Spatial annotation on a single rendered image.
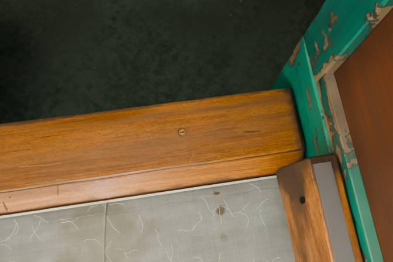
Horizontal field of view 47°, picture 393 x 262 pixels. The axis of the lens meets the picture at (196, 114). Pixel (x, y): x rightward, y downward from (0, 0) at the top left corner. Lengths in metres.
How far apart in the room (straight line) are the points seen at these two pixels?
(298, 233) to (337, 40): 0.22
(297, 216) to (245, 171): 0.11
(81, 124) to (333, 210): 0.34
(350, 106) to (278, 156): 0.14
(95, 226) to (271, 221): 0.23
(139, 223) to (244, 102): 0.22
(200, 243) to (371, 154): 0.25
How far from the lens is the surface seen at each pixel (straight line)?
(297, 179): 0.55
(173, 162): 0.61
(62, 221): 0.64
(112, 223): 0.62
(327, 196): 0.53
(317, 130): 0.60
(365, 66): 0.49
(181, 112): 0.62
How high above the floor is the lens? 1.36
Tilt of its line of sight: 72 degrees down
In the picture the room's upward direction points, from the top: 12 degrees clockwise
